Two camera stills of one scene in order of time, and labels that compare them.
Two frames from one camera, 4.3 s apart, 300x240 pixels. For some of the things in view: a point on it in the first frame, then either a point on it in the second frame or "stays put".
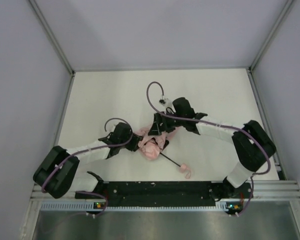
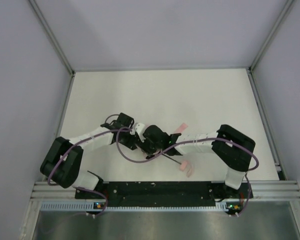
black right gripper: (161, 122) to (165, 146)
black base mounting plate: (168, 194) stays put
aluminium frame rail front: (279, 190) stays put
